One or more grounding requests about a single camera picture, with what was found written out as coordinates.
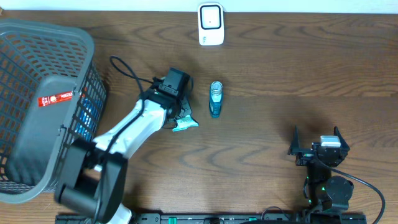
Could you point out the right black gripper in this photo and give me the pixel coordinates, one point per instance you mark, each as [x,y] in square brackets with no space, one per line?
[305,155]

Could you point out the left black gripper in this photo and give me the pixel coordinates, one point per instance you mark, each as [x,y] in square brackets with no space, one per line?
[186,107]

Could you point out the mint green snack packet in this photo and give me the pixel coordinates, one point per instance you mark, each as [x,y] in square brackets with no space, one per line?
[185,123]

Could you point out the blue liquid bottle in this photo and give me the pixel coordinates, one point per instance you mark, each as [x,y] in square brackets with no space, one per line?
[215,99]

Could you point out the blue Oreo packet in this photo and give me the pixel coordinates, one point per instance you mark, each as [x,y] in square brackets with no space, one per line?
[86,127]

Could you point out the red snack stick packet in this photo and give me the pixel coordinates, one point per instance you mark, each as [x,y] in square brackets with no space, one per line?
[54,99]

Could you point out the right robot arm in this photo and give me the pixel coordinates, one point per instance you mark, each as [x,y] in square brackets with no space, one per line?
[324,191]

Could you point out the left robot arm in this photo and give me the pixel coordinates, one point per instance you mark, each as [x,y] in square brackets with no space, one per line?
[93,175]

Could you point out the white barcode scanner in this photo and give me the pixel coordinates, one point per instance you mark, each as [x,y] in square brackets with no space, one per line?
[210,24]

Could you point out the grey plastic basket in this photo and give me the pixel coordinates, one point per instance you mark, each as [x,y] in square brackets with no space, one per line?
[40,59]

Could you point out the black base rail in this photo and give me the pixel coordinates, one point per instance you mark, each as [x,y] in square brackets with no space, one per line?
[155,218]

